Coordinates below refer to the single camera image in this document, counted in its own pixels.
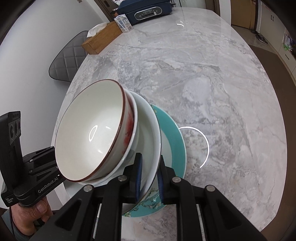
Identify large white bowl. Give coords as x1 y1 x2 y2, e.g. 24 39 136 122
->
122 91 162 217

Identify large teal floral plate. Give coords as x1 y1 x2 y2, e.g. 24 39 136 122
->
123 105 187 217

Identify small white bowl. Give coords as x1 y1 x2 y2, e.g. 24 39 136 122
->
79 89 139 187

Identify red floral dark-rimmed bowl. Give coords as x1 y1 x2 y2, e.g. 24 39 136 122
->
55 79 134 182

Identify left hand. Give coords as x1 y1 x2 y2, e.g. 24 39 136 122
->
11 197 53 236

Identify grey quilted chair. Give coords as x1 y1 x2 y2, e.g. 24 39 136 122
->
49 31 88 82

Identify wooden tissue box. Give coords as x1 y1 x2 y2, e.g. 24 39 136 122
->
82 22 122 55

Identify small milk carton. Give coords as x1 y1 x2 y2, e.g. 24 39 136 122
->
114 14 133 33

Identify navy electric cooker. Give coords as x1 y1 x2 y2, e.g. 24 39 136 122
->
113 0 174 26

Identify shoes on floor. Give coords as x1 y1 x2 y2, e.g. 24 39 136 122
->
256 33 268 45

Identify brown wooden door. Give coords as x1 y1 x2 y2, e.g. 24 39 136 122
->
231 0 256 30

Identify white wall cabinet unit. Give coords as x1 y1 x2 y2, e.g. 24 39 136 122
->
255 1 295 83

